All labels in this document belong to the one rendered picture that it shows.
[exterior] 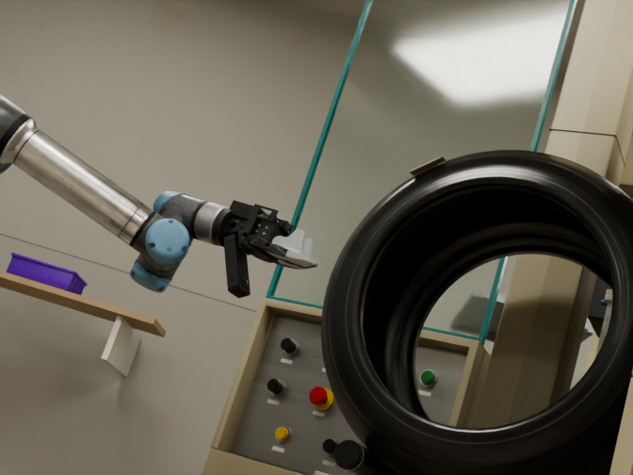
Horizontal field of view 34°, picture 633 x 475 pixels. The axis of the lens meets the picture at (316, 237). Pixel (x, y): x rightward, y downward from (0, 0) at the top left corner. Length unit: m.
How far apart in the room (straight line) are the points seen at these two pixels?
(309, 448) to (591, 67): 1.02
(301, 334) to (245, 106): 3.52
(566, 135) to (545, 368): 0.47
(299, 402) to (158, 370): 3.10
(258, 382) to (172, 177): 3.38
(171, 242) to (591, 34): 0.96
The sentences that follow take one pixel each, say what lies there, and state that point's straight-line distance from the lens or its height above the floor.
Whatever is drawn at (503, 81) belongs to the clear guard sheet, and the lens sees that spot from 2.51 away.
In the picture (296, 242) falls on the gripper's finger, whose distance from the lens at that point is 1.81.
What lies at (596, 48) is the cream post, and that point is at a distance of 2.16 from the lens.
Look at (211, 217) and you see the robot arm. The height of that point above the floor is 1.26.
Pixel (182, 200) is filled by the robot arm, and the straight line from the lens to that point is 1.94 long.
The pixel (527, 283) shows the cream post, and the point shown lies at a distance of 1.96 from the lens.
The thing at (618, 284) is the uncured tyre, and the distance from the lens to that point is 1.52.
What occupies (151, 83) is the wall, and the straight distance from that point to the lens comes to 5.97.
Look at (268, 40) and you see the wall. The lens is 6.01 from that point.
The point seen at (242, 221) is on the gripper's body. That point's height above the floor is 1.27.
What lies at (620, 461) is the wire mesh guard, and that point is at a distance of 0.95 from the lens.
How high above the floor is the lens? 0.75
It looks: 16 degrees up
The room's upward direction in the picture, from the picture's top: 18 degrees clockwise
